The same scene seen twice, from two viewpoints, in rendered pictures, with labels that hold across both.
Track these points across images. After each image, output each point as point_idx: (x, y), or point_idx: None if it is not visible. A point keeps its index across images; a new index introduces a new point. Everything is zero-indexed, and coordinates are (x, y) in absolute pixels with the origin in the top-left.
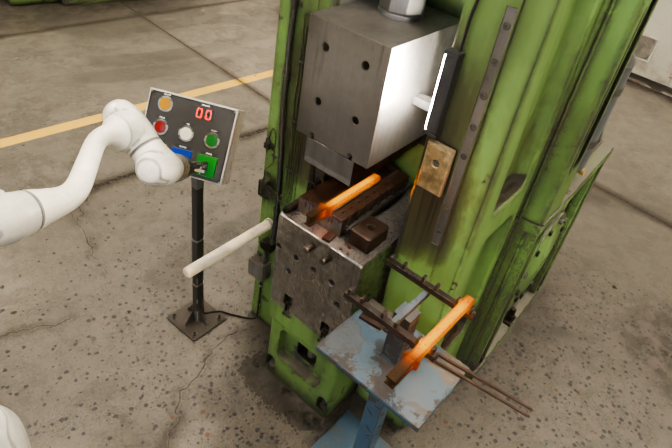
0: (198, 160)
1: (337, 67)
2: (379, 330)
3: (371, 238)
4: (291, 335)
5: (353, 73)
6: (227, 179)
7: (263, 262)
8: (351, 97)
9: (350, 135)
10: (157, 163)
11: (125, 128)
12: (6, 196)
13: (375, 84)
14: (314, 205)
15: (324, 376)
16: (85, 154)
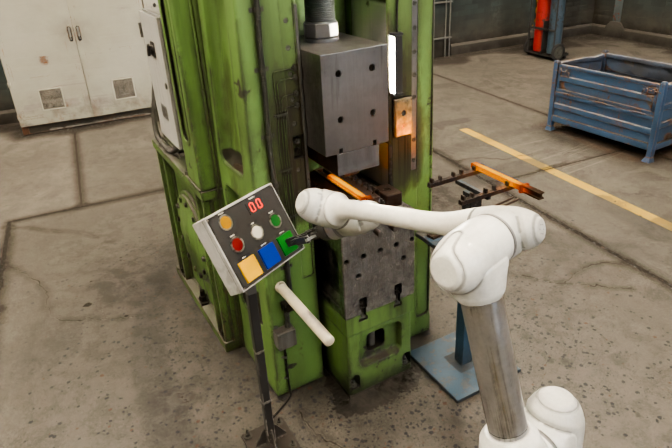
0: (281, 243)
1: (351, 82)
2: None
3: (399, 190)
4: (369, 332)
5: (364, 79)
6: None
7: (289, 326)
8: (366, 97)
9: (371, 125)
10: (376, 202)
11: (345, 196)
12: (493, 206)
13: (381, 75)
14: None
15: (404, 331)
16: (392, 207)
